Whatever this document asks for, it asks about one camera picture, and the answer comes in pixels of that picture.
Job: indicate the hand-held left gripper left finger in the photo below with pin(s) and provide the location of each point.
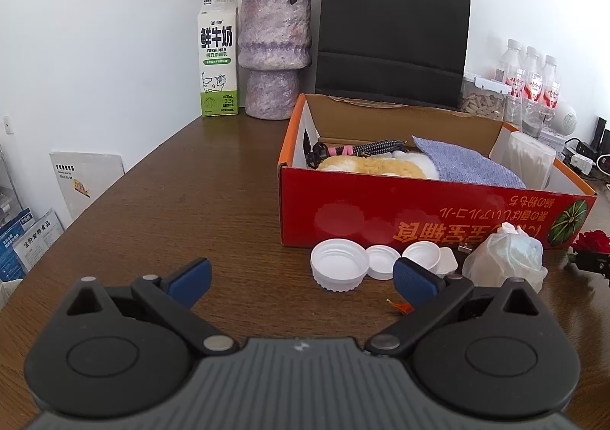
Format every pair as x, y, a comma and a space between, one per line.
190, 282

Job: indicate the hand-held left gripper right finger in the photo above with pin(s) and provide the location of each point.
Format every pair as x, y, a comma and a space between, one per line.
414, 282

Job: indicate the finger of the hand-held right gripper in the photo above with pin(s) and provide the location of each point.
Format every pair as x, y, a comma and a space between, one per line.
595, 268

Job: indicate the red artificial rose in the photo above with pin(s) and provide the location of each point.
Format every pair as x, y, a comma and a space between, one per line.
591, 240

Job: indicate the large white ribbed cap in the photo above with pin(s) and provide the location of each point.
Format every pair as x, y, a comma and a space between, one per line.
338, 265

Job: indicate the red cardboard box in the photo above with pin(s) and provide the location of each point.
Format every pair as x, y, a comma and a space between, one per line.
357, 211

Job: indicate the pale plastic bag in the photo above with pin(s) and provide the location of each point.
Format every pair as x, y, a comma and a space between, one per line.
505, 253

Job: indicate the yellow white plush toy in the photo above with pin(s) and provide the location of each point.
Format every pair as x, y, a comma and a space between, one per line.
371, 168

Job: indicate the purple cloth pouch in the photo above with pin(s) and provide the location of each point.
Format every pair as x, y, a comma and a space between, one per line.
467, 163

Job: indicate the clear cotton swab box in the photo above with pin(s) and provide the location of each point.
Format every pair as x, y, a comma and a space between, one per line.
524, 158

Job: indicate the clear seed container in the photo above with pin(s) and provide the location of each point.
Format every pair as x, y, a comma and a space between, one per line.
481, 103

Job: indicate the orange petal scrap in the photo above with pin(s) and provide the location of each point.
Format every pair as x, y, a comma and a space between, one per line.
399, 306

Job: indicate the white charger plug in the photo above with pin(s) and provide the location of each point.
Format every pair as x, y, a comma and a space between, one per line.
581, 162

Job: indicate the black upright device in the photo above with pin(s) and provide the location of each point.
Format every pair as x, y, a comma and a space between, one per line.
601, 134

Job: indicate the white tin box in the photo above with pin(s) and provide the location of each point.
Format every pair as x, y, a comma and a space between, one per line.
555, 139

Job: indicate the white flat board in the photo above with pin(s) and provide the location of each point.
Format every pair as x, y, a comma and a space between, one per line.
86, 182

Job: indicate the white round speaker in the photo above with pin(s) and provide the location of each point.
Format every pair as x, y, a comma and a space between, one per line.
567, 118

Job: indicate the clear glass jar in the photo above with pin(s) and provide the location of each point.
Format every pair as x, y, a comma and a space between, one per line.
531, 120

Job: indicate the blue white printed box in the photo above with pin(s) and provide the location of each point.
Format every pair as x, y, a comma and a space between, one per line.
28, 244

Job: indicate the water bottle with red label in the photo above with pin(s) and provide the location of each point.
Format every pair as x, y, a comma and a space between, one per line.
551, 84
509, 68
533, 77

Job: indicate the white milk carton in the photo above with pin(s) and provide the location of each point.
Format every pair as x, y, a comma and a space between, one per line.
217, 77

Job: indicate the purple stone vase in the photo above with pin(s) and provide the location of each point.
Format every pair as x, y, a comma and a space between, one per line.
271, 53

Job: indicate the black paper bag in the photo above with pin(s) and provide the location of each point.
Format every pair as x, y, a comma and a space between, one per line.
391, 20

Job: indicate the white wall socket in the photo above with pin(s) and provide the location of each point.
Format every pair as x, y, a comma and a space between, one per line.
6, 125

